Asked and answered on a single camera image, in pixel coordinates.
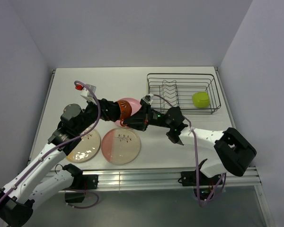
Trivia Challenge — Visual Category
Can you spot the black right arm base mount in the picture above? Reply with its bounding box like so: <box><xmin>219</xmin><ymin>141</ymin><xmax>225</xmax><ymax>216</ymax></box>
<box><xmin>178</xmin><ymin>171</ymin><xmax>222</xmax><ymax>201</ymax></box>

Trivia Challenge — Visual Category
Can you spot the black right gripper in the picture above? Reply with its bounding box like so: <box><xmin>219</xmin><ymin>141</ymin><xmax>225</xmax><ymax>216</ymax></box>
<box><xmin>123</xmin><ymin>103</ymin><xmax>173</xmax><ymax>131</ymax></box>

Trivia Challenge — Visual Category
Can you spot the pink and cream floral plate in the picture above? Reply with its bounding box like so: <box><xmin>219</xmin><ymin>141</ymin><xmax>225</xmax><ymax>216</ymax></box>
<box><xmin>101</xmin><ymin>128</ymin><xmax>141</xmax><ymax>165</ymax></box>

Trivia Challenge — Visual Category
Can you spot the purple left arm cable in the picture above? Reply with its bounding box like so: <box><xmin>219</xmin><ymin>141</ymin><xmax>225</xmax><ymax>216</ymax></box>
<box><xmin>0</xmin><ymin>80</ymin><xmax>101</xmax><ymax>223</ymax></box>

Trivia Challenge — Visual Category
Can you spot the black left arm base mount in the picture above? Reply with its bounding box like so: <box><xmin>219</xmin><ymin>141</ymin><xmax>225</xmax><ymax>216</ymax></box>
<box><xmin>64</xmin><ymin>175</ymin><xmax>100</xmax><ymax>207</ymax></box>

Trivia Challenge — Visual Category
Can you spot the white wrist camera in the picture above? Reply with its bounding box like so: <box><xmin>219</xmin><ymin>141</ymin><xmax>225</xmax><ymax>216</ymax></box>
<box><xmin>75</xmin><ymin>83</ymin><xmax>96</xmax><ymax>103</ymax></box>
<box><xmin>142</xmin><ymin>93</ymin><xmax>154</xmax><ymax>105</ymax></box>

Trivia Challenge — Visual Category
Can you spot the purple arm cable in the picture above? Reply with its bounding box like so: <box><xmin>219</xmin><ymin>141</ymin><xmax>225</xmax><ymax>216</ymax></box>
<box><xmin>152</xmin><ymin>94</ymin><xmax>227</xmax><ymax>208</ymax></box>
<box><xmin>0</xmin><ymin>80</ymin><xmax>101</xmax><ymax>223</ymax></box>

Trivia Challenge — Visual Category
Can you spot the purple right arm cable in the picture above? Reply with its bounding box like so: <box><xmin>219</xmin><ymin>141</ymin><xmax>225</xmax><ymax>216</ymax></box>
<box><xmin>152</xmin><ymin>94</ymin><xmax>227</xmax><ymax>208</ymax></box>

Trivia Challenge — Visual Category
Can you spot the black wire dish rack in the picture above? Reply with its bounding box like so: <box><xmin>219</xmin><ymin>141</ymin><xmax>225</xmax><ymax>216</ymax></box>
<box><xmin>147</xmin><ymin>73</ymin><xmax>222</xmax><ymax>114</ymax></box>

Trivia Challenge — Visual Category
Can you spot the orange and black cup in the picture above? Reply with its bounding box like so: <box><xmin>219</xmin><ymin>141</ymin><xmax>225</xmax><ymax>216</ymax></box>
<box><xmin>117</xmin><ymin>100</ymin><xmax>132</xmax><ymax>127</ymax></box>

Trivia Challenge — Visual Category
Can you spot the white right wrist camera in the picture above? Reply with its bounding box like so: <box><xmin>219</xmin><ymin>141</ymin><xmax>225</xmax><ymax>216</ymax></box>
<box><xmin>142</xmin><ymin>93</ymin><xmax>154</xmax><ymax>105</ymax></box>

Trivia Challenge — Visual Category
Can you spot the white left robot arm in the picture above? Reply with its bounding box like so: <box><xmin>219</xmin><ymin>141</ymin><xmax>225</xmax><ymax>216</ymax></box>
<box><xmin>0</xmin><ymin>99</ymin><xmax>121</xmax><ymax>227</ymax></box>

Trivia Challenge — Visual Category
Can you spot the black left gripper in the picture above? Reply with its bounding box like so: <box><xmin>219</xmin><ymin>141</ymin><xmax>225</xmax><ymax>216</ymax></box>
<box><xmin>75</xmin><ymin>96</ymin><xmax>126</xmax><ymax>134</ymax></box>

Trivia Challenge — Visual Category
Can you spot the yellow and cream floral plate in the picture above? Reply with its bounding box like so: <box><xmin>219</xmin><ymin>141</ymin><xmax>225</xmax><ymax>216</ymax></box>
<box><xmin>66</xmin><ymin>130</ymin><xmax>101</xmax><ymax>163</ymax></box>

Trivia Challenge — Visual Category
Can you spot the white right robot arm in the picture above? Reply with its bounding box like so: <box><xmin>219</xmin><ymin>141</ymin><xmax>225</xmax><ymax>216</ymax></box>
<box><xmin>123</xmin><ymin>103</ymin><xmax>257</xmax><ymax>184</ymax></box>

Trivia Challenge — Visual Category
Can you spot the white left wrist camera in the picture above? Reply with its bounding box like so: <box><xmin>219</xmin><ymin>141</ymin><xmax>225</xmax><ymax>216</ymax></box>
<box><xmin>75</xmin><ymin>83</ymin><xmax>96</xmax><ymax>103</ymax></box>

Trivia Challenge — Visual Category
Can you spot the aluminium extrusion rail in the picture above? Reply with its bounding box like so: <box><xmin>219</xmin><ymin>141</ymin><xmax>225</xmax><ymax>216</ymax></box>
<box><xmin>13</xmin><ymin>166</ymin><xmax>262</xmax><ymax>194</ymax></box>

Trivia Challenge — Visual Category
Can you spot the white and green square bowl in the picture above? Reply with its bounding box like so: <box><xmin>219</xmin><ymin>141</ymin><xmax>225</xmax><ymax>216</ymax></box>
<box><xmin>192</xmin><ymin>92</ymin><xmax>210</xmax><ymax>108</ymax></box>

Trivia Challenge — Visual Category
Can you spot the pink plastic plate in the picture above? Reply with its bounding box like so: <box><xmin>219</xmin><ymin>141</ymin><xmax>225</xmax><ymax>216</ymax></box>
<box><xmin>115</xmin><ymin>98</ymin><xmax>141</xmax><ymax>127</ymax></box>

